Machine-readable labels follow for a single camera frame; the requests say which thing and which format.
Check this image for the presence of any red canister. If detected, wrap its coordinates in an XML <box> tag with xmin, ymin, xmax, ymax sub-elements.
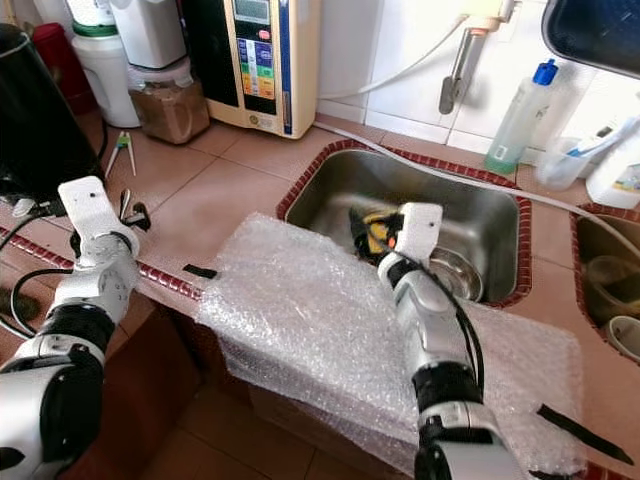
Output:
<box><xmin>32</xmin><ymin>22</ymin><xmax>93</xmax><ymax>111</ymax></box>

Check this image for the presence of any black electric kettle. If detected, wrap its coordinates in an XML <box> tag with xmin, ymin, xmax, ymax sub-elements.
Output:
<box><xmin>0</xmin><ymin>22</ymin><xmax>106</xmax><ymax>206</ymax></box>

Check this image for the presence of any dark blue pan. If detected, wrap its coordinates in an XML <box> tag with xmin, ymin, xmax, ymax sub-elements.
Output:
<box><xmin>542</xmin><ymin>0</ymin><xmax>640</xmax><ymax>81</ymax></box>

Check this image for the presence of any grey ceramic cup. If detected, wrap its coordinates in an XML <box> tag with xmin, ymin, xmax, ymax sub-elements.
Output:
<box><xmin>605</xmin><ymin>315</ymin><xmax>640</xmax><ymax>363</ymax></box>

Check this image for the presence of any white blue brush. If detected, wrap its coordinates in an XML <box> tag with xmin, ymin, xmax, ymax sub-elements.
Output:
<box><xmin>565</xmin><ymin>122</ymin><xmax>640</xmax><ymax>159</ymax></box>

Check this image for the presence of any beige metal wall faucet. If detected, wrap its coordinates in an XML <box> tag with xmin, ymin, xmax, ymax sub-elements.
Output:
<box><xmin>438</xmin><ymin>0</ymin><xmax>521</xmax><ymax>116</ymax></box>

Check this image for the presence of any white detergent bottle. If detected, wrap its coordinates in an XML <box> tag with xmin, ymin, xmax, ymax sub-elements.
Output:
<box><xmin>585</xmin><ymin>130</ymin><xmax>640</xmax><ymax>209</ymax></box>

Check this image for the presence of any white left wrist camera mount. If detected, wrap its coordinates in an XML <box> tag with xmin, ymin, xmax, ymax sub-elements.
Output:
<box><xmin>59</xmin><ymin>176</ymin><xmax>129</xmax><ymax>248</ymax></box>

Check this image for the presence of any white faucet hose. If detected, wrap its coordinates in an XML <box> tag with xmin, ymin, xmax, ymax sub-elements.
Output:
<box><xmin>318</xmin><ymin>18</ymin><xmax>473</xmax><ymax>101</ymax></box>

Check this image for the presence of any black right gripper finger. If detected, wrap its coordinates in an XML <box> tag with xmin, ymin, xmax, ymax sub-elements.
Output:
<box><xmin>348</xmin><ymin>207</ymin><xmax>376</xmax><ymax>259</ymax></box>

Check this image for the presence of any long black tape strip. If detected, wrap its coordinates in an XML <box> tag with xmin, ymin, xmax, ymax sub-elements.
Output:
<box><xmin>537</xmin><ymin>403</ymin><xmax>636</xmax><ymax>466</ymax></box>

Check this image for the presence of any clear soap bottle blue cap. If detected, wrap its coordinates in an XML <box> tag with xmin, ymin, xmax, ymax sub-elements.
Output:
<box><xmin>483</xmin><ymin>58</ymin><xmax>559</xmax><ymax>175</ymax></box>

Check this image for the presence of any white jug green lid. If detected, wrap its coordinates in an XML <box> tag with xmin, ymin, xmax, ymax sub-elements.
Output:
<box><xmin>65</xmin><ymin>0</ymin><xmax>141</xmax><ymax>129</ymax></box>

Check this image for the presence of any stainless steel bowl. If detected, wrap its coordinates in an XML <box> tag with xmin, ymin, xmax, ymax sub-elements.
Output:
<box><xmin>423</xmin><ymin>245</ymin><xmax>488</xmax><ymax>304</ymax></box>

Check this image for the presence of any grey counter hose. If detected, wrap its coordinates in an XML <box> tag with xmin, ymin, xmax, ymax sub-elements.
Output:
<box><xmin>315</xmin><ymin>122</ymin><xmax>640</xmax><ymax>261</ymax></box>

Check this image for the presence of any small steel side sink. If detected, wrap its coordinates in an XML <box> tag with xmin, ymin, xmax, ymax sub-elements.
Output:
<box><xmin>570</xmin><ymin>205</ymin><xmax>640</xmax><ymax>366</ymax></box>

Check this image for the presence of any clear plastic cup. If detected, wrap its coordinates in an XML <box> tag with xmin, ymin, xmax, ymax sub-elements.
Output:
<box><xmin>535</xmin><ymin>137</ymin><xmax>601</xmax><ymax>191</ymax></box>

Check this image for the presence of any green bowl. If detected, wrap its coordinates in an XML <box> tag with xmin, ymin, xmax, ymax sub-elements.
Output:
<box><xmin>585</xmin><ymin>255</ymin><xmax>640</xmax><ymax>311</ymax></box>

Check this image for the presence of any white plastic appliance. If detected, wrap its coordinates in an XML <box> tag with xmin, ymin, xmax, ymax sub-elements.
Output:
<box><xmin>110</xmin><ymin>0</ymin><xmax>187</xmax><ymax>71</ymax></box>

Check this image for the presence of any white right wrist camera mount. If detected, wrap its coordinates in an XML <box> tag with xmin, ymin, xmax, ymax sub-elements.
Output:
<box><xmin>395</xmin><ymin>202</ymin><xmax>445</xmax><ymax>263</ymax></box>

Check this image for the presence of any clear jar brown powder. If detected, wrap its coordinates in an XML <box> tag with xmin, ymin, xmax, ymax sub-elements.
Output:
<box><xmin>128</xmin><ymin>58</ymin><xmax>211</xmax><ymax>146</ymax></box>

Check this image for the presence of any clear bubble wrap sheet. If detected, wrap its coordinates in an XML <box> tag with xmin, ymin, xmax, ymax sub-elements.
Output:
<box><xmin>195</xmin><ymin>212</ymin><xmax>589</xmax><ymax>479</ymax></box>

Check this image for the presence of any beige black water ionizer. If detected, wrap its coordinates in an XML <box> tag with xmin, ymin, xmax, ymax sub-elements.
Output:
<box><xmin>198</xmin><ymin>0</ymin><xmax>323</xmax><ymax>139</ymax></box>

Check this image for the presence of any large stainless steel sink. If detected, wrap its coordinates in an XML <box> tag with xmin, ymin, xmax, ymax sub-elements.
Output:
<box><xmin>278</xmin><ymin>148</ymin><xmax>533</xmax><ymax>309</ymax></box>

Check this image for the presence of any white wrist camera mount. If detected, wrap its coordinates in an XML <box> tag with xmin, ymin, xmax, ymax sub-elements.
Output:
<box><xmin>59</xmin><ymin>176</ymin><xmax>129</xmax><ymax>248</ymax></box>
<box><xmin>395</xmin><ymin>202</ymin><xmax>445</xmax><ymax>263</ymax></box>

